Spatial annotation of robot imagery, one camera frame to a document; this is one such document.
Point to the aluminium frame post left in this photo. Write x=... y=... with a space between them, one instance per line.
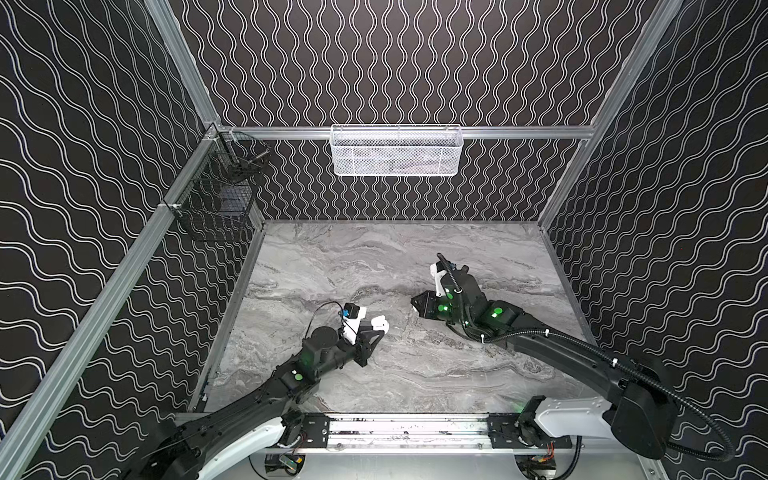
x=103 y=119

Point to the aluminium frame back bar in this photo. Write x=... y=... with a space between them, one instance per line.
x=374 y=131

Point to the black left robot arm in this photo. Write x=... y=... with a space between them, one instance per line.
x=210 y=445

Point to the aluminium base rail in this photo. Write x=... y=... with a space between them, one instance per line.
x=408 y=433

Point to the white earbud charging case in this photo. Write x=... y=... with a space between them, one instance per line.
x=380 y=323

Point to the aluminium frame post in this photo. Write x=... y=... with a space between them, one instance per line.
x=103 y=119
x=645 y=45

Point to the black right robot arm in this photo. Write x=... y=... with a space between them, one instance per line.
x=634 y=404

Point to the black wire basket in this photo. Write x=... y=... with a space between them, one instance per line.
x=216 y=205

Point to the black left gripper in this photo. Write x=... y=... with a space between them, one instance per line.
x=366 y=342

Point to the white wire mesh basket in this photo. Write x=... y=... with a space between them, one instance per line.
x=424 y=155

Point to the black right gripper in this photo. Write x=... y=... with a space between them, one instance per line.
x=432 y=306

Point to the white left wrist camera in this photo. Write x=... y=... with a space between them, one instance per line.
x=352 y=316

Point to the aluminium frame post right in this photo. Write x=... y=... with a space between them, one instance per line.
x=645 y=45

